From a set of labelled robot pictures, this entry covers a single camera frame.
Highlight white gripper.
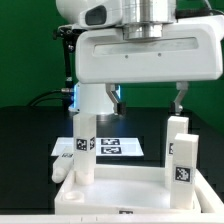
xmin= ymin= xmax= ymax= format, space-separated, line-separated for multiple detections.
xmin=76 ymin=15 xmax=224 ymax=115

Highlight white square desk top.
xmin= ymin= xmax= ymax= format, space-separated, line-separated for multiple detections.
xmin=54 ymin=164 xmax=201 ymax=215

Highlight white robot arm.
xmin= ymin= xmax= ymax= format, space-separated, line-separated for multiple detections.
xmin=56 ymin=0 xmax=224 ymax=115

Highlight white marker base sheet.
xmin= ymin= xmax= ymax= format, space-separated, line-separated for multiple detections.
xmin=51 ymin=137 xmax=144 ymax=157

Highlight black cables at base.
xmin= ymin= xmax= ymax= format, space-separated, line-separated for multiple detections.
xmin=28 ymin=87 xmax=74 ymax=108

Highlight black camera on stand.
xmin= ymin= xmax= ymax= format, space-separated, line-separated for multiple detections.
xmin=52 ymin=23 xmax=88 ymax=98

